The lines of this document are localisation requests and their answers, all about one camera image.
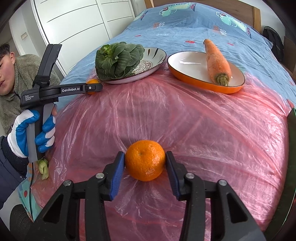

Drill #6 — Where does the black backpack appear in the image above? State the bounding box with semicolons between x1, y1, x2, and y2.
263;26;284;62

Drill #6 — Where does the blue white gloved left hand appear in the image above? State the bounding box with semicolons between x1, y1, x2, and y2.
6;105;58;159

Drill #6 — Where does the orange carrot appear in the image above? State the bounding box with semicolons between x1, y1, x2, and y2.
203;39;232;86

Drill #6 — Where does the black cable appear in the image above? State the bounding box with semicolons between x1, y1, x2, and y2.
27;162;35;220

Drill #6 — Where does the dark blue sleeve forearm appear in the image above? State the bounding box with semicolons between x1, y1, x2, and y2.
0;136;29;208

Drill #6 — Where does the orange white oval dish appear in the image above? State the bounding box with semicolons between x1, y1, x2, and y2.
167;51;245;94

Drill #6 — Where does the person in grey fleece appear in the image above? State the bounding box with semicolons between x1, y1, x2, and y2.
0;43;62;136

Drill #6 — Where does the small orange by bowl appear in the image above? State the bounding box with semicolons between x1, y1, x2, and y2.
86;78;100;95

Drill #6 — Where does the blue cartoon bedsheet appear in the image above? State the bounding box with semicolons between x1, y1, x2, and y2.
26;4;295;218

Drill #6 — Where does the pale green vegetable piece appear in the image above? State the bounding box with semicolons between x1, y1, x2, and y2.
38;159;49;180

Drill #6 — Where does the green leafy vegetable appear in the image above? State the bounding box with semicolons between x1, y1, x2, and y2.
95;42;144;81

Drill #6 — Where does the patterned white bowl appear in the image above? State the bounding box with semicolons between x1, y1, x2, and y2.
102;47;167;84

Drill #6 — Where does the white wardrobe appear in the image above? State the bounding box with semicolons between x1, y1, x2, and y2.
31;0;135;76

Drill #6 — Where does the pink plastic sheet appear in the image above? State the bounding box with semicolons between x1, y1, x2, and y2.
32;67;290;230

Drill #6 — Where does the large orange tangerine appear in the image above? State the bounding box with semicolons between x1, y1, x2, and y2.
125;140;166;182

